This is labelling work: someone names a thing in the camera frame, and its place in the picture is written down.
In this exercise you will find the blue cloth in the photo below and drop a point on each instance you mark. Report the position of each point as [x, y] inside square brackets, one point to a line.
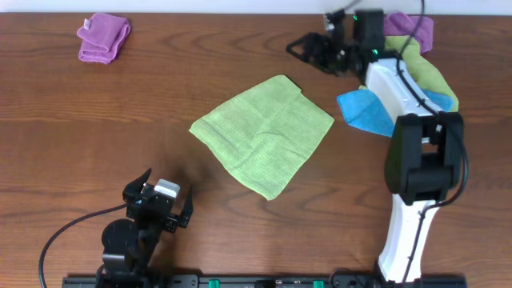
[363, 110]

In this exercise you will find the folded purple cloth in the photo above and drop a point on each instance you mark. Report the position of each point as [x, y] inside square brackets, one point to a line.
[102, 37]

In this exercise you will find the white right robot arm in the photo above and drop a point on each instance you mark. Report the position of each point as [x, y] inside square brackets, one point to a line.
[426, 165]

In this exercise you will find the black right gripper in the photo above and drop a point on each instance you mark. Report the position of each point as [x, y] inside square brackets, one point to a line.
[310, 38]

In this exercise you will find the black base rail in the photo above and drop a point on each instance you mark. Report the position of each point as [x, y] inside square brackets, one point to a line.
[194, 281]

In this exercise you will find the crumpled purple cloth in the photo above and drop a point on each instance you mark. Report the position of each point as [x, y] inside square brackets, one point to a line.
[400, 24]

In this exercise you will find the olive green crumpled cloth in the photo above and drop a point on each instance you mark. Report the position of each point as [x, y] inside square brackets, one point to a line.
[428, 72]

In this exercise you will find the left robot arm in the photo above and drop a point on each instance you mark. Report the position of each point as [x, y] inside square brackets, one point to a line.
[129, 243]

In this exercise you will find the bright green cloth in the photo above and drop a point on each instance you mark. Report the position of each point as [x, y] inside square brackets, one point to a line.
[264, 135]

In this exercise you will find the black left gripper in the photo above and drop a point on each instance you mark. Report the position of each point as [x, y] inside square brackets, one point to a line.
[134, 194]

